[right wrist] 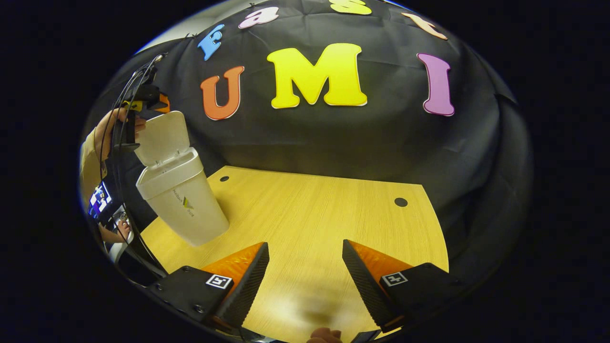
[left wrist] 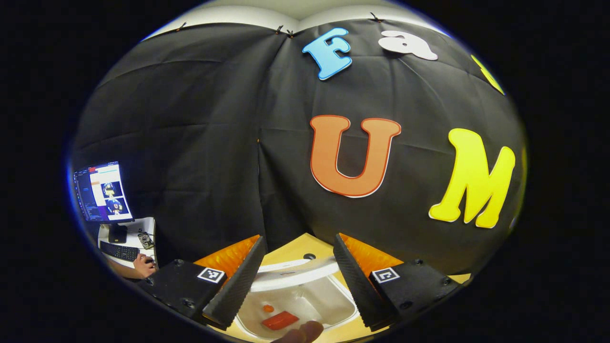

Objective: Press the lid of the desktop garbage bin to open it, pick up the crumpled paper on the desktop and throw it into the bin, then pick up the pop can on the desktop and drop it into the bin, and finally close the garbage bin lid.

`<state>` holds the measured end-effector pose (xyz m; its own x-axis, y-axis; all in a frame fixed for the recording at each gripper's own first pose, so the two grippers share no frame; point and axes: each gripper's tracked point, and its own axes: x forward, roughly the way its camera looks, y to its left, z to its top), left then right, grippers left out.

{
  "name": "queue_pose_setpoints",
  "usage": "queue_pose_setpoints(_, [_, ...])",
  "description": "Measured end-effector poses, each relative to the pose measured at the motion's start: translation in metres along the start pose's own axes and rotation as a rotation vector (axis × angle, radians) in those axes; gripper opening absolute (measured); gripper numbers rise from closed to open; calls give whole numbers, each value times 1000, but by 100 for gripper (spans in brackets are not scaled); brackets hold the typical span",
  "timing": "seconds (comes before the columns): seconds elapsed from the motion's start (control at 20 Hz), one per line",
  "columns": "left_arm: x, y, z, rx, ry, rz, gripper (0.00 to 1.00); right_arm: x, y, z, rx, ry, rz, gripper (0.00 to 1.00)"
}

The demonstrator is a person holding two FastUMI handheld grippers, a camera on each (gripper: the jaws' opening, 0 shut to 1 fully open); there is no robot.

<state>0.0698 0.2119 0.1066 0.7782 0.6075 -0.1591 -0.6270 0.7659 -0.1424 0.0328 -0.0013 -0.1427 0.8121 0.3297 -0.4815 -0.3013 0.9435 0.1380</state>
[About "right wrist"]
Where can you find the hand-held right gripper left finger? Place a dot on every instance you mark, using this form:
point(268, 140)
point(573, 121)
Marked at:
point(245, 290)

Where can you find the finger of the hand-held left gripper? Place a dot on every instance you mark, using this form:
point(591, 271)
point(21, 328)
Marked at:
point(164, 104)

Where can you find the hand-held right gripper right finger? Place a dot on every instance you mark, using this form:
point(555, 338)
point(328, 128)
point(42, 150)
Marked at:
point(364, 286)

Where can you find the white desktop garbage bin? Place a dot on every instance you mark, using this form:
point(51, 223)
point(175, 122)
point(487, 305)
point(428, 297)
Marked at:
point(190, 209)

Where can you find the wooden desktop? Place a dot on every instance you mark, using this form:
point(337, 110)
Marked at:
point(310, 209)

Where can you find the computer monitor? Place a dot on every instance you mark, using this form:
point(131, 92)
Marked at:
point(100, 200)

